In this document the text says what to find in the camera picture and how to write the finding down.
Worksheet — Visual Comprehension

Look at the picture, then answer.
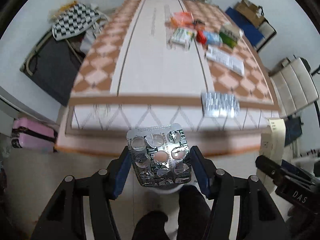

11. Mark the patterned orange table cloth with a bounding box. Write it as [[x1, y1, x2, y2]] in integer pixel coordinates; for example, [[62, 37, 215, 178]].
[[55, 0, 279, 155]]

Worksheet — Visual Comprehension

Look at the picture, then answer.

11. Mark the light blue packet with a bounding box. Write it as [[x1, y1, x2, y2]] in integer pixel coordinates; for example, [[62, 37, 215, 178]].
[[203, 31, 223, 46]]

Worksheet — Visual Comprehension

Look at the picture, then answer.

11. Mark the blue bag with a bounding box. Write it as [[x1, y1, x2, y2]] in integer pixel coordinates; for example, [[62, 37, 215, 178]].
[[225, 7, 264, 46]]

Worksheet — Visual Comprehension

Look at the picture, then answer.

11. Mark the red small packet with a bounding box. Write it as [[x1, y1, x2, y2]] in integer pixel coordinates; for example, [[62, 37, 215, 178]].
[[196, 30, 207, 44]]

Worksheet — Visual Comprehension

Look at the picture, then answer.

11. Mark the brown cardboard box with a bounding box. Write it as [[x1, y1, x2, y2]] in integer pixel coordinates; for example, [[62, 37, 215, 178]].
[[235, 0, 265, 28]]

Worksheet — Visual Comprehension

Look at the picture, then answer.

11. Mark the pink suitcase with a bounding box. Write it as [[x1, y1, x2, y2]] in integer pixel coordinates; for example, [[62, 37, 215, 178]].
[[11, 118, 57, 152]]

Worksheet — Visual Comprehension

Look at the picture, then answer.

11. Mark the beige slatted chair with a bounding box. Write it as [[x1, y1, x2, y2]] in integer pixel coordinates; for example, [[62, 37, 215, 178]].
[[270, 57, 319, 118]]

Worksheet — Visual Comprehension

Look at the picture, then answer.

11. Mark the black chair seat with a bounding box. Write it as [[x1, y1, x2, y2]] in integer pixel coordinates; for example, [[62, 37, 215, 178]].
[[20, 30, 85, 107]]

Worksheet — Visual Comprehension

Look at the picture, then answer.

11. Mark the orange plastic packet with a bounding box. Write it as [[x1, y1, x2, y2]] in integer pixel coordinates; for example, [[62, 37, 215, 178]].
[[170, 12, 194, 28]]

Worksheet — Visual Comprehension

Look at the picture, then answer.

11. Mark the silver pill blister pack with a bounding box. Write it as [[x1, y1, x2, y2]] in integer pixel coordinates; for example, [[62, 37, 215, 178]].
[[126, 123, 191, 190]]

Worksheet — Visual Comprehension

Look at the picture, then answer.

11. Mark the white green medicine box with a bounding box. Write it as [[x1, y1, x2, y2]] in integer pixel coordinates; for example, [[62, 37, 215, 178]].
[[169, 28, 196, 50]]

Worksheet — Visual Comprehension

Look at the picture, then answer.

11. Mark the silver blister pack on table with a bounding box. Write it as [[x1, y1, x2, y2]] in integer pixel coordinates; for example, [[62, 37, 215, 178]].
[[201, 92, 240, 118]]

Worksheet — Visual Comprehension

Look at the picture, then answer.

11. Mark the checkered black white cloth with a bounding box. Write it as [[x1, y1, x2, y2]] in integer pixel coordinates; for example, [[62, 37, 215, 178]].
[[52, 3, 106, 41]]

